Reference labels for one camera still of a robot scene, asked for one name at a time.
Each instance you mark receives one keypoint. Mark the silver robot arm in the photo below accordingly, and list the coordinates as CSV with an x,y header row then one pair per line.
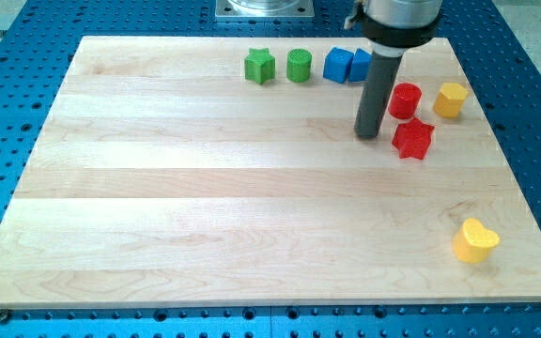
x,y
393,26

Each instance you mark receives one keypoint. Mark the yellow heart block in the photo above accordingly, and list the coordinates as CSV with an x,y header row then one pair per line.
x,y
473,243

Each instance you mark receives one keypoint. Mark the wooden board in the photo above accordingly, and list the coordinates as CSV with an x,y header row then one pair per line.
x,y
161,177

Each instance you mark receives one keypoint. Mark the green star block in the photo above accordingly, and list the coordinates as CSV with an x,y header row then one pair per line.
x,y
259,65

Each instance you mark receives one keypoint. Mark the green cylinder block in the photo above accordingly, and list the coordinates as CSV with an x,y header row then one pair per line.
x,y
298,65

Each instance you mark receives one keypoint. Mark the blue cube block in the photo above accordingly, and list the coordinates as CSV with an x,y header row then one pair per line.
x,y
337,65

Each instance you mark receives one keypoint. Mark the blue angular block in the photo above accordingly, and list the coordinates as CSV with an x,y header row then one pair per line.
x,y
359,66

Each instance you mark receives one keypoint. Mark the red star block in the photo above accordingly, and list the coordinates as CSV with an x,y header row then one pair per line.
x,y
413,139

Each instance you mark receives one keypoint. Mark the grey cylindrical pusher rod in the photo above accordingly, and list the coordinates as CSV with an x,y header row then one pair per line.
x,y
376,93

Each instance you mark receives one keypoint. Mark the red cylinder block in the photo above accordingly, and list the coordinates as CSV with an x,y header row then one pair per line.
x,y
404,100

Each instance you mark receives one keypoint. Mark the yellow hexagon block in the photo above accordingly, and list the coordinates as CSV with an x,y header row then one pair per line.
x,y
450,100

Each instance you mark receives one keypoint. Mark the blue perforated table plate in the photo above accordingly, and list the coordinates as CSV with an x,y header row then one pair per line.
x,y
499,46

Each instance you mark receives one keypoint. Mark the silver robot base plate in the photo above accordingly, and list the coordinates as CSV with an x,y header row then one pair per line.
x,y
263,9

